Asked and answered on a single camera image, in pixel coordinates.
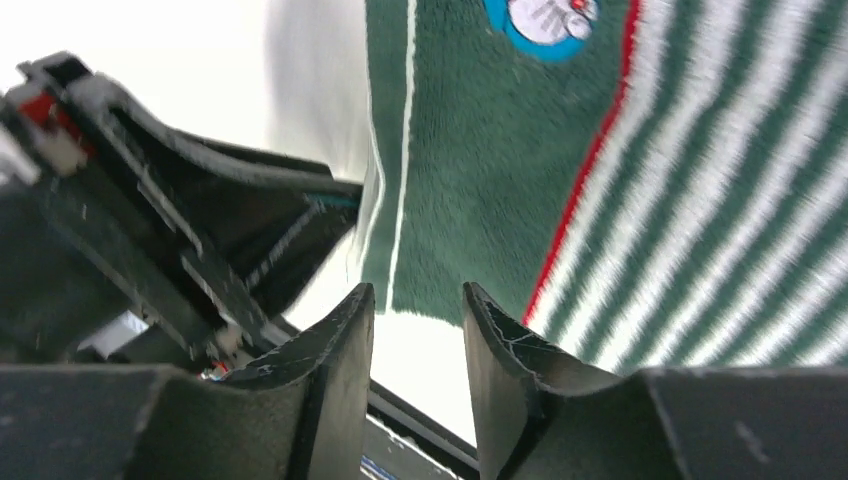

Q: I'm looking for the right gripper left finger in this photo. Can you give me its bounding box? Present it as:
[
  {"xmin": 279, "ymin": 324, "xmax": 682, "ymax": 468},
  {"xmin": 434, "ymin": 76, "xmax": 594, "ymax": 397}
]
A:
[{"xmin": 223, "ymin": 283, "xmax": 375, "ymax": 479}]

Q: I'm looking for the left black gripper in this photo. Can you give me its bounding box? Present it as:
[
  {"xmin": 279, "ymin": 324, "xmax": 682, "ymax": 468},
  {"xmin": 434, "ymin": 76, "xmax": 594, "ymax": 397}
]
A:
[{"xmin": 1, "ymin": 52, "xmax": 363, "ymax": 371}]

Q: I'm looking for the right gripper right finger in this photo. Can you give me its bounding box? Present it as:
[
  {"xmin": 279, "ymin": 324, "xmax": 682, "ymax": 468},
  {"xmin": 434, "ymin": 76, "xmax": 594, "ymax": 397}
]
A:
[{"xmin": 462, "ymin": 282, "xmax": 620, "ymax": 479}]

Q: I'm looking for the green white striped towel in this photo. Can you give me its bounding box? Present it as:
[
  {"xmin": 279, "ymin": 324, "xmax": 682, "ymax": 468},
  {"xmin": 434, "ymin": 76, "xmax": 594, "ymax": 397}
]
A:
[{"xmin": 360, "ymin": 1, "xmax": 847, "ymax": 373}]

